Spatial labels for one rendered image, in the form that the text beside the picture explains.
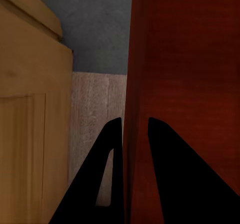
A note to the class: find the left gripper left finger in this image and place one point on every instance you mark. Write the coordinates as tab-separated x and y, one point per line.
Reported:
78	204

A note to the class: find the storage box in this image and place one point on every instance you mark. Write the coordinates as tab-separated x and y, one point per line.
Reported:
183	69

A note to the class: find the door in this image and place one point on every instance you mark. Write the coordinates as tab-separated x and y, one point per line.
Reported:
35	101

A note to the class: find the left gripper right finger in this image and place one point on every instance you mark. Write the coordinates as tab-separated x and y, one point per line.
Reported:
190	191

